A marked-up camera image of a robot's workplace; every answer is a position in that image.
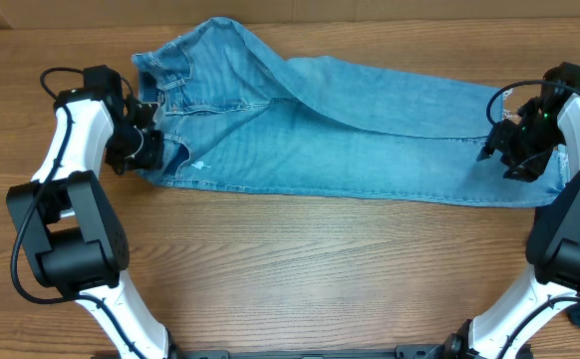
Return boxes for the blue denim jeans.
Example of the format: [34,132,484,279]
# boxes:
[133,17,569,207]

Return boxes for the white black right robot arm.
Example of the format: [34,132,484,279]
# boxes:
[427,62,580,359]

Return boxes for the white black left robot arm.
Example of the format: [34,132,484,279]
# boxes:
[6,65,183,358]

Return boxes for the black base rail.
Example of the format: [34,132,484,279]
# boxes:
[179,344,443,359]

